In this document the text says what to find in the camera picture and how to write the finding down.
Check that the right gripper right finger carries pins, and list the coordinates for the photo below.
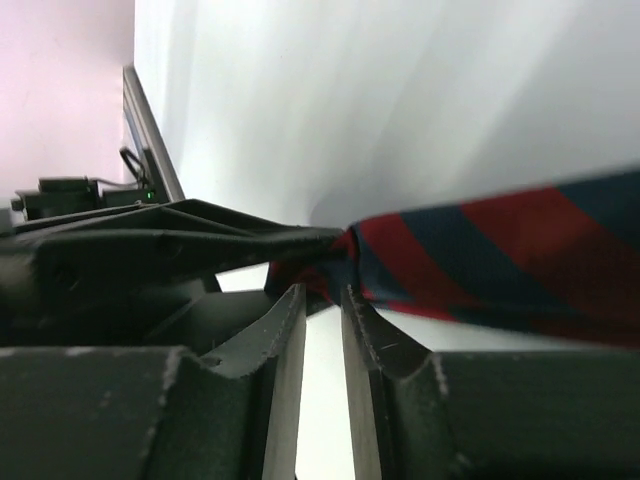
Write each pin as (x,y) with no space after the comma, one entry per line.
(419,414)

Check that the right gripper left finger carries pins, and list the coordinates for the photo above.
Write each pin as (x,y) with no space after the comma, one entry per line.
(211,391)

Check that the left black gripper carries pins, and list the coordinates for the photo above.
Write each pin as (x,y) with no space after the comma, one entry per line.
(145,276)

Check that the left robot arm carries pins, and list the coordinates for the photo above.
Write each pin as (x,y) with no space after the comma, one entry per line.
(66,199)

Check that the red navy striped tie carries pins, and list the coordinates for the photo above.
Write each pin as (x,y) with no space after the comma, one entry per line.
(561,261)

